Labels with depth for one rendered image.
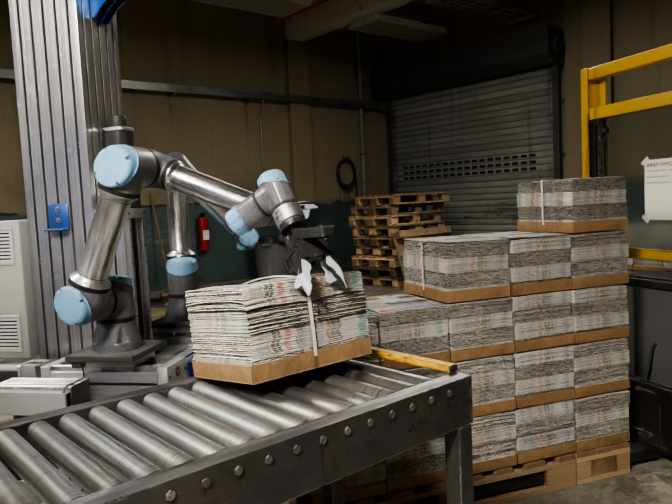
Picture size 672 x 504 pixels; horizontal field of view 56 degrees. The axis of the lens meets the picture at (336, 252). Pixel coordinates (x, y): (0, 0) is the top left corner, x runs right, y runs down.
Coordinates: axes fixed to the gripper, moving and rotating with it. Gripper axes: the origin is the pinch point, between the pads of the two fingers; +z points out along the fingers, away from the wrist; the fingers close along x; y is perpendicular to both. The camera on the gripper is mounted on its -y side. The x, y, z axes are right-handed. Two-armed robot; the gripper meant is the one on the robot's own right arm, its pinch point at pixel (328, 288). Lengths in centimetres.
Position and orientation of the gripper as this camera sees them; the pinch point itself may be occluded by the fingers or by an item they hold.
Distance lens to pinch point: 151.0
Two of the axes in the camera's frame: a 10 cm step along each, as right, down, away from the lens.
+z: 4.1, 8.4, -3.5
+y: -5.0, 5.3, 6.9
